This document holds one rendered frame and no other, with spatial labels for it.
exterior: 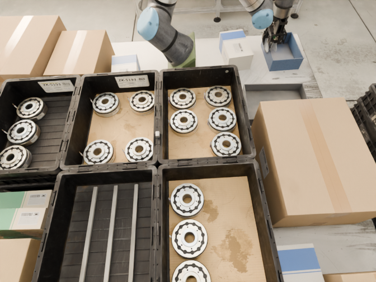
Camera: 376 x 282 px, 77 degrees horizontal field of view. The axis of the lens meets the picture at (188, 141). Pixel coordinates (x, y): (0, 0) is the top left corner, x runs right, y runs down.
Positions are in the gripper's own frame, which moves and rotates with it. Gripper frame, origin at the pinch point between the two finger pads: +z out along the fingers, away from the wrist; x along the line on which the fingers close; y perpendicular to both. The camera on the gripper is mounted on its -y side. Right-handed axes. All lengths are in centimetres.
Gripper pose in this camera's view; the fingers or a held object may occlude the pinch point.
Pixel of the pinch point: (267, 49)
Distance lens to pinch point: 134.0
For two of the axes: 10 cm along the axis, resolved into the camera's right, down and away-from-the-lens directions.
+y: 0.7, 8.7, -5.0
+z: 0.4, 5.0, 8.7
